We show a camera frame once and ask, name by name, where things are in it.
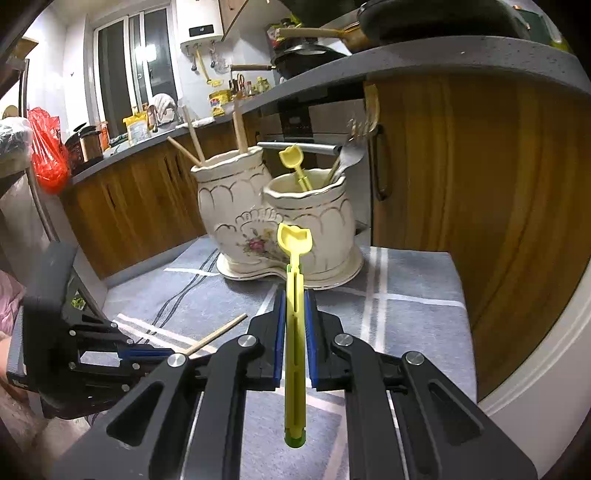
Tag grey striped table cloth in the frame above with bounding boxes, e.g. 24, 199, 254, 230
103, 238, 477, 479

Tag black frying pan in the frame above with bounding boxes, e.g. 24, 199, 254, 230
229, 43, 346, 80

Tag yellow food package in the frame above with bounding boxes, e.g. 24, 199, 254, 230
123, 111, 150, 145

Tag yellow spatula in vase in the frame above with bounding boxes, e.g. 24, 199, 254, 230
279, 144, 312, 192

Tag gold fork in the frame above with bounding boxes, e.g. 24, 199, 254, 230
349, 83, 381, 141

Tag white water heater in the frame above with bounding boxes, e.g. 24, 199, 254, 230
173, 0, 223, 46

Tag silver fork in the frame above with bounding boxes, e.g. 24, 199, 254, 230
324, 138, 366, 187

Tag grey kitchen countertop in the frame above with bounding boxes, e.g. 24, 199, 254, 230
68, 35, 591, 186

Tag yellow green plastic spatula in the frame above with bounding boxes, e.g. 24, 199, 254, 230
277, 223, 314, 448

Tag red plastic bag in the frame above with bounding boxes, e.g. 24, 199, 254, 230
27, 107, 70, 195

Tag cream ceramic boot vase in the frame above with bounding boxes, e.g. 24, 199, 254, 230
190, 146, 363, 290

